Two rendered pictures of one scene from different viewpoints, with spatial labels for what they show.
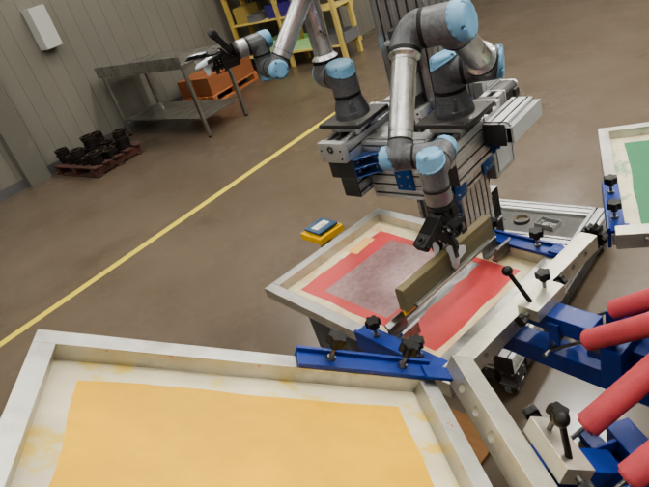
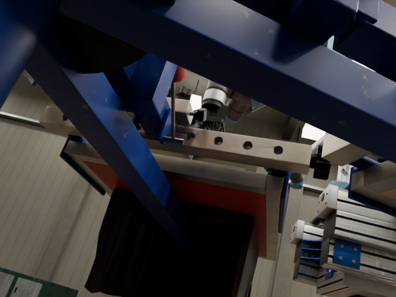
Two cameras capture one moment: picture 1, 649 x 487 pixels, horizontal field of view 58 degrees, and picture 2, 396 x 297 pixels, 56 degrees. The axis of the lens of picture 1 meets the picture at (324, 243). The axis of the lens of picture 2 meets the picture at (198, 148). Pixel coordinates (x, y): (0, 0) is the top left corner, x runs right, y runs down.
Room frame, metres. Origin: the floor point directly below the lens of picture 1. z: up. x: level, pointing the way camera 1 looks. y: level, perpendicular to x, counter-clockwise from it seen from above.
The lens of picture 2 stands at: (0.73, -1.12, 0.63)
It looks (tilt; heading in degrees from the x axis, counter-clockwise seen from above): 25 degrees up; 49
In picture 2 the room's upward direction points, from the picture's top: 16 degrees clockwise
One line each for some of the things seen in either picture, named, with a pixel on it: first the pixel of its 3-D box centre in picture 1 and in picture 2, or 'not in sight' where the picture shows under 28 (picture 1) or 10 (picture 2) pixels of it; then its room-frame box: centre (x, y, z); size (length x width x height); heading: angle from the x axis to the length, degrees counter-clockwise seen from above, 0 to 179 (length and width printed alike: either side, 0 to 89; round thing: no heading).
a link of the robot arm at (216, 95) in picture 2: (437, 195); (214, 101); (1.43, -0.33, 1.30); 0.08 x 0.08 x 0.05
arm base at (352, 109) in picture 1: (350, 102); not in sight; (2.47, -0.30, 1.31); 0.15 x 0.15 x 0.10
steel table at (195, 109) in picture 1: (170, 90); not in sight; (8.30, 1.32, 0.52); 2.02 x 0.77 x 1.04; 41
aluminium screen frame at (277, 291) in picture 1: (403, 276); (192, 213); (1.59, -0.21, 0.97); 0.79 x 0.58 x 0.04; 32
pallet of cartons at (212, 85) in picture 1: (217, 80); not in sight; (9.58, 0.77, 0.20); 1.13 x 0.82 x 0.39; 131
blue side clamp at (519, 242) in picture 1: (516, 247); (276, 204); (1.53, -0.57, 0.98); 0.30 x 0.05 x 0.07; 32
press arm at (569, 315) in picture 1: (563, 320); (153, 112); (1.11, -0.51, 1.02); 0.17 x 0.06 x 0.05; 32
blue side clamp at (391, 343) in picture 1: (400, 353); (93, 169); (1.24, -0.10, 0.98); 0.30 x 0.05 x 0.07; 32
